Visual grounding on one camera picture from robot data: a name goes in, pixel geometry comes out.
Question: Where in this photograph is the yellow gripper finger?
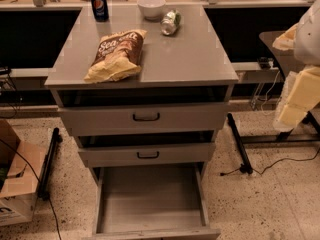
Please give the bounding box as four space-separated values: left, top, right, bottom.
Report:
277 66 320 128
272 24 298 51

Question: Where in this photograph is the brown sea salt chip bag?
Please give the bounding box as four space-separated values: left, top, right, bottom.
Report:
84 29 147 83

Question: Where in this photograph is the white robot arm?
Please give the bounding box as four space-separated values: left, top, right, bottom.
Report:
272 0 320 132

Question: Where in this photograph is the grey top drawer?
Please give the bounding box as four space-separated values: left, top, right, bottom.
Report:
59 103 228 136

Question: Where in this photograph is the grey drawer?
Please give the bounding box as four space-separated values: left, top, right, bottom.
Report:
79 143 215 168
83 164 220 240
59 103 228 136

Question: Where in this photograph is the grey middle drawer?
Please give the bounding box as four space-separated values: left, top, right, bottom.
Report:
79 143 215 168

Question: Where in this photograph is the grey drawer cabinet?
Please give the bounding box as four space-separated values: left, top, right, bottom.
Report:
44 3 240 240

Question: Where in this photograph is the grey bottom drawer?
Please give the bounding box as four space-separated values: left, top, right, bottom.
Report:
83 164 220 240

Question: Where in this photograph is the black stand foot right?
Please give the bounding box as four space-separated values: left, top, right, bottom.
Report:
227 113 253 174

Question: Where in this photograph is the black stand foot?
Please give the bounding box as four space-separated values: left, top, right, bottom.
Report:
227 113 253 174
38 128 62 200

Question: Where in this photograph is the green and silver can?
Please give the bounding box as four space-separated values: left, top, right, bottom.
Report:
161 9 181 36

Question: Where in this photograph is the white bowl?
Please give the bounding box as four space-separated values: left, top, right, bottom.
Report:
137 0 166 20

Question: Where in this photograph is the blue Pepsi can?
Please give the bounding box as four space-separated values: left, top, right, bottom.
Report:
90 0 109 22

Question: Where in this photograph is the black stand foot left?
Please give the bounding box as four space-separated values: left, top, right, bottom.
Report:
38 128 62 200

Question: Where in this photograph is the cardboard box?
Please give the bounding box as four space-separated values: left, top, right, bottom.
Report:
0 119 46 226

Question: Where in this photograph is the white hanging cable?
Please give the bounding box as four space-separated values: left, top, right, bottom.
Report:
259 69 284 117

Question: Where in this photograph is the black floor cable right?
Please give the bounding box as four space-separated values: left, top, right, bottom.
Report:
219 145 320 177

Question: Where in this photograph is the black floor cable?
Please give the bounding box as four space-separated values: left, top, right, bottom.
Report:
219 145 320 177
0 137 63 240

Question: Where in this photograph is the black floor cable left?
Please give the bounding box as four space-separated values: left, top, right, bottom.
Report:
0 137 63 240

